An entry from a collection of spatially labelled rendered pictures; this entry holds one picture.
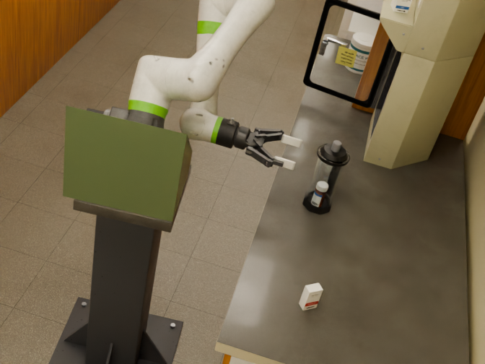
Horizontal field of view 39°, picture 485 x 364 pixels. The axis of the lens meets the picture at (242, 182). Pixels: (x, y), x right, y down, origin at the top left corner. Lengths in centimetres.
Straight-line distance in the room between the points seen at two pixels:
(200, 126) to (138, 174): 29
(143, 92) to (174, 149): 24
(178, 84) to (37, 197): 172
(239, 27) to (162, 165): 51
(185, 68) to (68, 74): 261
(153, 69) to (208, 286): 143
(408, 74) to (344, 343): 99
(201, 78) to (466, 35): 95
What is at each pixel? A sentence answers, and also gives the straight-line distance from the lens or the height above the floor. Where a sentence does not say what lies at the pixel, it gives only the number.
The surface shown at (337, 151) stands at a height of 118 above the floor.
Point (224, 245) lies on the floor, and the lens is 353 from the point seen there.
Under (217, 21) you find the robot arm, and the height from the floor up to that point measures 137.
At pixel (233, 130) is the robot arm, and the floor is 116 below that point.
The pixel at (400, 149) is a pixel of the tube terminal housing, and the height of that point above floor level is 104.
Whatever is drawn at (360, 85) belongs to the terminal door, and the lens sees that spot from 289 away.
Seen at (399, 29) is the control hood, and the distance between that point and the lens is 243.
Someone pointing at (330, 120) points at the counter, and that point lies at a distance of 287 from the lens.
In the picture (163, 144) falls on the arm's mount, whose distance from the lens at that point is 203.
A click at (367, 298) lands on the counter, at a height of 94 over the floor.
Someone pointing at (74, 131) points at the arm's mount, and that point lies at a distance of 209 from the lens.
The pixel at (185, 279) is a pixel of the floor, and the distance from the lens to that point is 333.
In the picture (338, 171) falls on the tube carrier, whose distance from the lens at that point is 227.
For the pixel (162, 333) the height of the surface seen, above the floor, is 1.
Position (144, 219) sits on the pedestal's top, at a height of 93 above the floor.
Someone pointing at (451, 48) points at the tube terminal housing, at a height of 146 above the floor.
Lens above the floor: 243
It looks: 38 degrees down
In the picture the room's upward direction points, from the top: 14 degrees clockwise
